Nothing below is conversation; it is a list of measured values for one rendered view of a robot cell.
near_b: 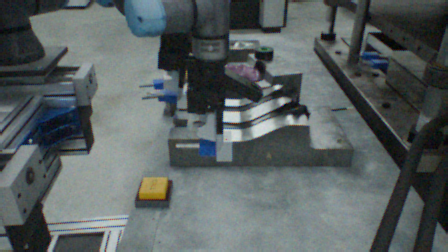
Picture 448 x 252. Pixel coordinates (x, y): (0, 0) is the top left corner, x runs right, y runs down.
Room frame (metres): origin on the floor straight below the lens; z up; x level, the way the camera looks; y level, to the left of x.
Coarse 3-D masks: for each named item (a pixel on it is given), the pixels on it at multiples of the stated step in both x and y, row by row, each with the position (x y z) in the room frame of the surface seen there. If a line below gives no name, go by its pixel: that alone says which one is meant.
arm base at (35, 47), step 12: (0, 36) 0.96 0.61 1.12; (12, 36) 0.97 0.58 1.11; (24, 36) 0.99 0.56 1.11; (36, 36) 1.04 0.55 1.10; (0, 48) 0.95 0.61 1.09; (12, 48) 0.96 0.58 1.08; (24, 48) 0.99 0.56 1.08; (36, 48) 1.01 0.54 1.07; (0, 60) 0.95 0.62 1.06; (12, 60) 0.95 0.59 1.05; (24, 60) 0.97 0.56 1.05; (36, 60) 0.99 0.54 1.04
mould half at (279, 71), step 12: (252, 60) 1.40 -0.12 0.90; (264, 60) 1.37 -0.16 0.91; (276, 60) 1.37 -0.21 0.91; (276, 72) 1.24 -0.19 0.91; (288, 72) 1.24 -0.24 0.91; (300, 72) 1.24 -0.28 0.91; (264, 84) 1.21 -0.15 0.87; (276, 84) 1.21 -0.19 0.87; (300, 84) 1.24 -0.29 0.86; (228, 96) 1.15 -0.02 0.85; (240, 96) 1.17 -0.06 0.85; (168, 108) 1.14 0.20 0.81
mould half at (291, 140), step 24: (192, 120) 0.90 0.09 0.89; (240, 120) 0.92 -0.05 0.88; (288, 120) 0.82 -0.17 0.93; (312, 120) 0.96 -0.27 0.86; (336, 120) 0.96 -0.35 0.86; (168, 144) 0.80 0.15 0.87; (240, 144) 0.80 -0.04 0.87; (264, 144) 0.80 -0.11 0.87; (288, 144) 0.80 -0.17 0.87; (312, 144) 0.82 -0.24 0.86; (336, 144) 0.82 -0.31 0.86
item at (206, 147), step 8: (224, 136) 0.70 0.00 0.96; (176, 144) 0.70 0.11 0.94; (184, 144) 0.70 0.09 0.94; (192, 144) 0.70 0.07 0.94; (200, 144) 0.69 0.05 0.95; (208, 144) 0.69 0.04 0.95; (216, 144) 0.69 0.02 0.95; (224, 144) 0.68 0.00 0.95; (200, 152) 0.68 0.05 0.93; (208, 152) 0.68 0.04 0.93; (216, 152) 0.68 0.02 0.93; (224, 152) 0.68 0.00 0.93; (224, 160) 0.68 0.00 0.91
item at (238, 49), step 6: (234, 42) 1.77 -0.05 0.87; (240, 42) 1.77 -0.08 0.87; (246, 42) 1.77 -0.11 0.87; (252, 42) 1.76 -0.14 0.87; (258, 42) 1.76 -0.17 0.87; (234, 48) 1.67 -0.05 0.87; (240, 48) 1.67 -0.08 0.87; (246, 48) 1.67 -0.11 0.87; (252, 48) 1.67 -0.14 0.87; (228, 54) 1.66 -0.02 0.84; (234, 54) 1.66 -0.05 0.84; (240, 54) 1.66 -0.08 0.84; (246, 54) 1.66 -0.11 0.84; (228, 60) 1.66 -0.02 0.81; (234, 60) 1.66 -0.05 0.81; (240, 60) 1.66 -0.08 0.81; (246, 60) 1.66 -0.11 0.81
